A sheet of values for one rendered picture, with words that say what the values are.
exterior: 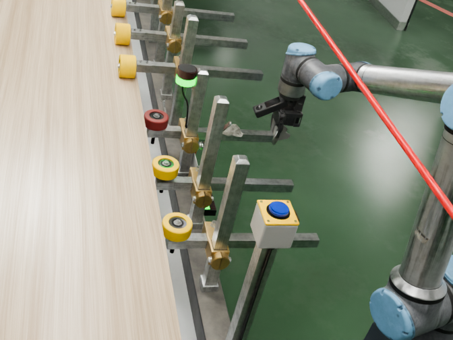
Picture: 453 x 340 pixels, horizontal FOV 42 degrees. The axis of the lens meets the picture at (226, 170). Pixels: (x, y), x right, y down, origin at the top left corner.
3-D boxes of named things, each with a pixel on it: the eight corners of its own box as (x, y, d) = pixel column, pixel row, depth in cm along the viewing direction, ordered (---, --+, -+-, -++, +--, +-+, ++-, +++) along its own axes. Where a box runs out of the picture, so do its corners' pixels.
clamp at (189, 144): (191, 130, 205) (193, 118, 202) (197, 154, 195) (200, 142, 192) (175, 129, 204) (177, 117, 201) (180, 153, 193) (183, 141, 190)
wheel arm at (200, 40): (244, 45, 242) (246, 37, 240) (246, 50, 239) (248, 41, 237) (120, 34, 228) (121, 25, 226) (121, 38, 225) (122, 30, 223)
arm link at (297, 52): (300, 54, 182) (282, 39, 188) (290, 90, 189) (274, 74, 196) (324, 52, 186) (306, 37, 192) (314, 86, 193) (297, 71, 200)
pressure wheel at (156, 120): (162, 136, 203) (167, 108, 196) (165, 150, 197) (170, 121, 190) (139, 135, 201) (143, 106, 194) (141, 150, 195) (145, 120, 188)
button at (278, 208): (284, 206, 119) (286, 200, 118) (289, 220, 116) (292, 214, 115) (265, 206, 118) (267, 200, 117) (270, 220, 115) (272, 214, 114)
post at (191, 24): (176, 132, 226) (197, 13, 198) (177, 137, 224) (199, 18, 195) (167, 131, 225) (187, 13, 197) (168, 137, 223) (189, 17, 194)
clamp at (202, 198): (204, 179, 187) (207, 166, 184) (212, 208, 177) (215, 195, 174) (185, 179, 186) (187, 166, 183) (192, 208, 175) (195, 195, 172)
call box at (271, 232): (280, 227, 125) (290, 199, 120) (289, 251, 119) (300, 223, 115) (248, 227, 123) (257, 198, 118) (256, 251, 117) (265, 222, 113)
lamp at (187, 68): (185, 122, 195) (195, 64, 182) (187, 132, 191) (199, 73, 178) (167, 121, 193) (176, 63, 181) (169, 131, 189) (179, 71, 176)
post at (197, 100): (183, 186, 211) (207, 67, 182) (185, 193, 208) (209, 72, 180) (174, 186, 210) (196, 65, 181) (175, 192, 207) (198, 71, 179)
